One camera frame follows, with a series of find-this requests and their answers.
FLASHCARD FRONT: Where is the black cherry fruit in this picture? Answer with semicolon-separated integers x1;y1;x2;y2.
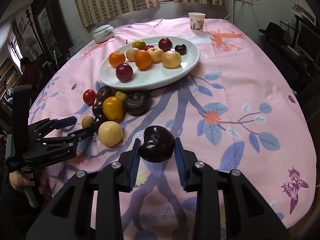
138;126;175;163

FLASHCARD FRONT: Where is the striped pepino melon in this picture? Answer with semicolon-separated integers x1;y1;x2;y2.
126;48;139;62

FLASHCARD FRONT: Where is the dark brown mangosteen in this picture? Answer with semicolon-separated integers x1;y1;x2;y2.
96;86;112;102

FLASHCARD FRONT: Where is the dark red plum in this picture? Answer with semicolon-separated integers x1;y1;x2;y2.
116;63;133;82
158;37;172;52

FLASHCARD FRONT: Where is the pale yellow round fruit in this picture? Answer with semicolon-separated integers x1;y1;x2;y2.
98;121;123;147

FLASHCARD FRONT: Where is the patterned paper cup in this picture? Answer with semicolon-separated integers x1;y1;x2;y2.
188;12;206;31

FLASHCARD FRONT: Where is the white oval plate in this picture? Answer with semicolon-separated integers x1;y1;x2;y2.
98;36;200;91

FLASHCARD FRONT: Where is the dark flat persimmon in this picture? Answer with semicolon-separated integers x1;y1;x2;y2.
124;91;152;116

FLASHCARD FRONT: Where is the orange-yellow tomato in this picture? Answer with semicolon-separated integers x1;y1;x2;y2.
103;96;124;122

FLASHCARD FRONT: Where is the large orange mandarin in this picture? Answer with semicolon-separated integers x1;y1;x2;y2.
108;51;126;68

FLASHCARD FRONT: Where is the dark purple plum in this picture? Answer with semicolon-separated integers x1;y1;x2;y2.
92;101;103;116

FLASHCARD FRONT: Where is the dark black plum centre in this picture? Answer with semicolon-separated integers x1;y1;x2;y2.
92;113;108;134

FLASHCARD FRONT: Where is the tan dimpled fruit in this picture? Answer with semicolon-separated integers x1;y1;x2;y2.
147;47;164;63

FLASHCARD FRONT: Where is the computer monitor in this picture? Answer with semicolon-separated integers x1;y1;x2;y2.
296;22;319;63

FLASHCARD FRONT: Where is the small red tomato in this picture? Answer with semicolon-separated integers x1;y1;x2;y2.
143;44;155;51

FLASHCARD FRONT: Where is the large yellow-green citrus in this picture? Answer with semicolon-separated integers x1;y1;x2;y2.
132;40;146;50

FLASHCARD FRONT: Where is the person's left hand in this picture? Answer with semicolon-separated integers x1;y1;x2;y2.
9;166;48;193

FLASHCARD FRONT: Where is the yellow pear-like fruit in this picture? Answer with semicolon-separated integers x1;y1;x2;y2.
161;50;182;69

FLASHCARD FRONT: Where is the white lidded ceramic jar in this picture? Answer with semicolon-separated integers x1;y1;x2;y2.
93;24;115;43

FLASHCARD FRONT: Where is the small olive-green fruit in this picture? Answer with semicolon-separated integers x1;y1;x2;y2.
115;91;127;102

